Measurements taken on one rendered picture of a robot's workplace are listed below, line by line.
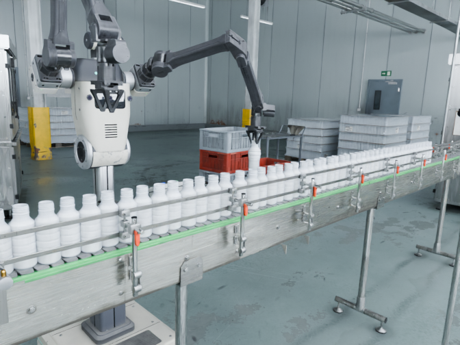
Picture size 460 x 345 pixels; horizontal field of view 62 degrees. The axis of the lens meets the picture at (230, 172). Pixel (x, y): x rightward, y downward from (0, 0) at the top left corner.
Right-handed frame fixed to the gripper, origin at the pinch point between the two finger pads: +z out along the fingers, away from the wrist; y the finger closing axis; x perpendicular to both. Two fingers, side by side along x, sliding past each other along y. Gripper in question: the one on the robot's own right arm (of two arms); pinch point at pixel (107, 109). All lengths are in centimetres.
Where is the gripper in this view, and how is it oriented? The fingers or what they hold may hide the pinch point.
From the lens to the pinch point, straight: 132.3
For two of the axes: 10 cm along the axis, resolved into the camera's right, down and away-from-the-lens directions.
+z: -0.4, 9.8, 1.9
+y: 7.0, 1.7, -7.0
